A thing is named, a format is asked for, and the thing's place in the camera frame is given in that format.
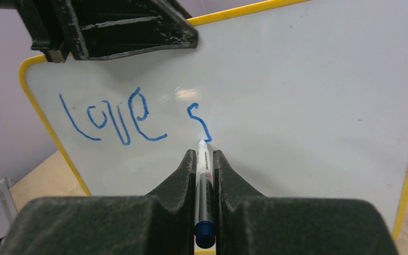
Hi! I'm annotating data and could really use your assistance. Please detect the blue whiteboard marker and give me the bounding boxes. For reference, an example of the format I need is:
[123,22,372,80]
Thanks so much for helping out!
[194,140,216,249]

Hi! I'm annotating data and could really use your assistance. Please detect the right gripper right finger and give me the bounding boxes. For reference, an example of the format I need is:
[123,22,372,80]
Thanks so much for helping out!
[213,150,391,254]

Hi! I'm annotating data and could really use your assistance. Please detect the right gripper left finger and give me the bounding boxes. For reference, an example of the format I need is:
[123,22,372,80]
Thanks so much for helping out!
[0,150,197,254]

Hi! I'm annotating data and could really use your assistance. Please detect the yellow framed whiteboard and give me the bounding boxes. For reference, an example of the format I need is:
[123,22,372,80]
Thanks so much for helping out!
[19,1,408,254]

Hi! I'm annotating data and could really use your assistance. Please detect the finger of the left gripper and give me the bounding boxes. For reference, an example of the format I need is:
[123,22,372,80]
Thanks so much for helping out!
[14,0,199,63]

